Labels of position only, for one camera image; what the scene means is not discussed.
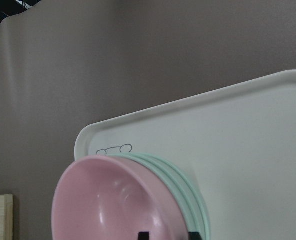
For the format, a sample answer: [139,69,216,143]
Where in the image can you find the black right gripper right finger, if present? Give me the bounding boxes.
[187,226,202,240]

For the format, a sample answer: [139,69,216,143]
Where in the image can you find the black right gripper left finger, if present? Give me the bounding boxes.
[137,228,149,240]

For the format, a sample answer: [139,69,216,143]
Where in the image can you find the small pink bowl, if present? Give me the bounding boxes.
[51,156,188,240]

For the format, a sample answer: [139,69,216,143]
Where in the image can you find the stacked green bowls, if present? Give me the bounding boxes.
[110,153,211,240]

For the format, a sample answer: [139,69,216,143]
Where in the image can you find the white plastic tray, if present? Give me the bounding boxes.
[74,69,296,240]

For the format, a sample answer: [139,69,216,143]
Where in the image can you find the wooden cutting board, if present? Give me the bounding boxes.
[0,194,13,240]

